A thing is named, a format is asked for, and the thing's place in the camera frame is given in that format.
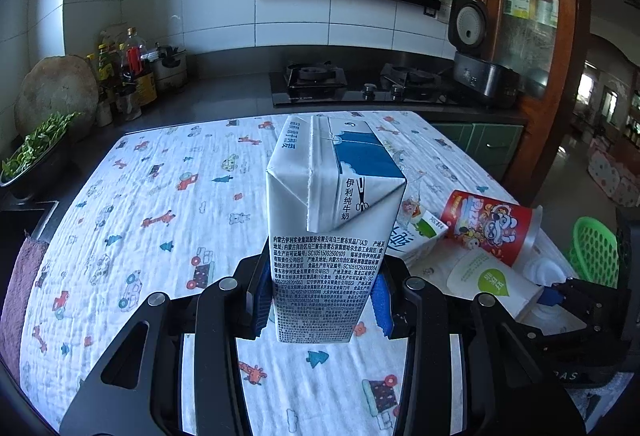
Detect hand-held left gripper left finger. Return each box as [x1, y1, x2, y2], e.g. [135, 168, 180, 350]
[60, 253, 273, 436]

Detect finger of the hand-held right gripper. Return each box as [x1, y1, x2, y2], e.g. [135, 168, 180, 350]
[537, 278, 621, 317]
[520, 313, 606, 357]

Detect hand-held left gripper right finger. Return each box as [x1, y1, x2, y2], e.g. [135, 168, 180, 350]
[370, 261, 586, 436]

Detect green plastic basket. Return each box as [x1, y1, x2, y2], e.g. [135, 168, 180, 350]
[570, 216, 621, 287]

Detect beige paper cup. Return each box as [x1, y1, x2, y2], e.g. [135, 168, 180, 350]
[407, 248, 543, 321]

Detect blue silver milk carton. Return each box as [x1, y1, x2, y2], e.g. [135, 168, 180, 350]
[265, 114, 407, 345]

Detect crumpled white tissue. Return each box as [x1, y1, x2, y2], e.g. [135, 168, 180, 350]
[520, 256, 576, 287]

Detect pale blue cloth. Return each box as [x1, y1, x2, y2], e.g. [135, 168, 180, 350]
[567, 378, 640, 436]

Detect green white milk carton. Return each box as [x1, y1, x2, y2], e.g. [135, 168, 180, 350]
[385, 208, 451, 267]

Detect red printed cup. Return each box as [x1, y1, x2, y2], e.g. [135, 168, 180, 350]
[442, 190, 546, 269]

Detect printed white tablecloth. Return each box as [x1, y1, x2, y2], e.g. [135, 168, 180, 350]
[22, 111, 576, 436]

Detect white patterned playpen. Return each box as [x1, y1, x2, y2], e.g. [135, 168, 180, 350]
[587, 151, 640, 207]

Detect green base cabinet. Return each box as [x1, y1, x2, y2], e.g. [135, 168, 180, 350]
[430, 123, 526, 181]

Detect background display shelf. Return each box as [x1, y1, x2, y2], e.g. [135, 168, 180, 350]
[622, 70, 640, 151]

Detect black gas stove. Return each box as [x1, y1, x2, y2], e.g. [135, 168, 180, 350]
[269, 60, 458, 109]

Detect black rice cooker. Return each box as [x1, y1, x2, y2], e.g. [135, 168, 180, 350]
[446, 0, 521, 109]

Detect wooden glass cabinet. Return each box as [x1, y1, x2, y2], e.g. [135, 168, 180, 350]
[475, 0, 591, 211]

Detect pink towel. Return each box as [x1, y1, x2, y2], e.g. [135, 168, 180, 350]
[0, 236, 51, 367]

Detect dark kitchen sink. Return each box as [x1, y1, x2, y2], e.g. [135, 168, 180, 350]
[0, 201, 58, 241]

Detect metal pot with lid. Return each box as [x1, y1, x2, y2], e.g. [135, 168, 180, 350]
[152, 44, 188, 91]

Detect dark metal basin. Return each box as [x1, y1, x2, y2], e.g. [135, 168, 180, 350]
[0, 136, 73, 201]

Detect cluster of condiment bottles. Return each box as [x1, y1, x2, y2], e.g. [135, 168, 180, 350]
[85, 26, 156, 127]

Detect leafy green vegetables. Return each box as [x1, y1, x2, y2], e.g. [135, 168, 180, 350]
[0, 112, 81, 179]

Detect round wooden cutting board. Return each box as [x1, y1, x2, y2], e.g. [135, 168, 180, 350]
[15, 56, 101, 147]

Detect wall power socket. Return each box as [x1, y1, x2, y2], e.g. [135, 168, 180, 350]
[422, 0, 451, 21]

